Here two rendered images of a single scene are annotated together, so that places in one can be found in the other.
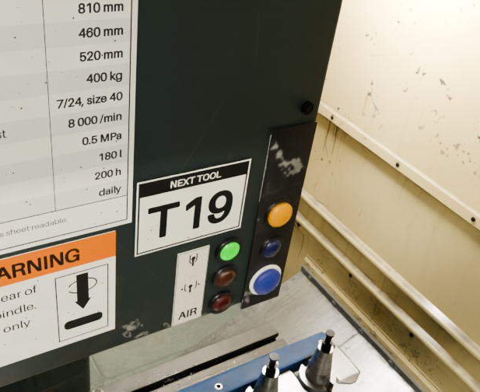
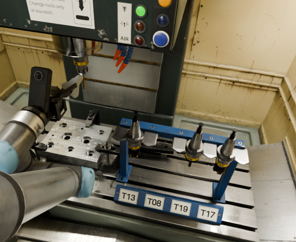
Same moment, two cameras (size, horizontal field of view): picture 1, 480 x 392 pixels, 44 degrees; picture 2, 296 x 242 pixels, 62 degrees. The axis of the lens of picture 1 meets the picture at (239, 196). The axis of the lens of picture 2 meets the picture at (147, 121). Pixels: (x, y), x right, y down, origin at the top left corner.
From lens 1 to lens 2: 0.43 m
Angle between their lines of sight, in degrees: 35
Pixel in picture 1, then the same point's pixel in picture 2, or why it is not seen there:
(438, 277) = not seen: outside the picture
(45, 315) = (68, 6)
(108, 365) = not seen: hidden behind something
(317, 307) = (278, 160)
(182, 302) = (121, 30)
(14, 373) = (61, 30)
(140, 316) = (104, 29)
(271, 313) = (254, 152)
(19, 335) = (61, 12)
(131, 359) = not seen: hidden behind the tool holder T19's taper
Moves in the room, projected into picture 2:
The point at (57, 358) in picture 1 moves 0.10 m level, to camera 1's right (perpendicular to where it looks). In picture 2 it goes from (75, 31) to (99, 47)
